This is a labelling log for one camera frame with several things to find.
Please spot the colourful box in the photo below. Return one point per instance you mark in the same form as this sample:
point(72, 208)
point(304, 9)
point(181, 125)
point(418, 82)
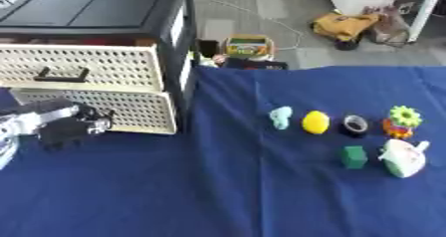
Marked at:
point(248, 46)

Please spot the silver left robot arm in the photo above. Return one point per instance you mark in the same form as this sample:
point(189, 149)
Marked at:
point(23, 121)

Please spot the black cabinet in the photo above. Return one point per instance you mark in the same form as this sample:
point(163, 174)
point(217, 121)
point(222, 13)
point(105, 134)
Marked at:
point(116, 12)

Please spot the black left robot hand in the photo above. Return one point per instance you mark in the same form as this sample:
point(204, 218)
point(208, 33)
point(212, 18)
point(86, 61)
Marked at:
point(64, 129)

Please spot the pale teal toy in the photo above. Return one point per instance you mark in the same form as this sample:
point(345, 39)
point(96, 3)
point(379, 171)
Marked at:
point(281, 117)

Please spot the green and orange gear toy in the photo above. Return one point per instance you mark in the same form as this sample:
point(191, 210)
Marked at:
point(402, 121)

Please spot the green block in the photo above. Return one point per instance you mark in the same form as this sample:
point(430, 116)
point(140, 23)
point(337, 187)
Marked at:
point(354, 157)

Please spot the yellow toy lemon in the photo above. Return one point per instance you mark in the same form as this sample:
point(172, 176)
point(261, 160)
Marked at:
point(316, 122)

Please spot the black tape roll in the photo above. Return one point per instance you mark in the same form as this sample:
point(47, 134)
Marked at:
point(354, 125)

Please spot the white toy teapot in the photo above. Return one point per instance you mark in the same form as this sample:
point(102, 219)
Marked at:
point(403, 158)

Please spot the black box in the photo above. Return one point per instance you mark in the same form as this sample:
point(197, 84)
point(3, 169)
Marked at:
point(255, 64)

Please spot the white furniture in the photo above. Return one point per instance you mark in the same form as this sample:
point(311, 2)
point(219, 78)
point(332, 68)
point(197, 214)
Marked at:
point(377, 2)

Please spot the clear plastic bag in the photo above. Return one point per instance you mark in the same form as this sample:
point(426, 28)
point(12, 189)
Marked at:
point(388, 27)

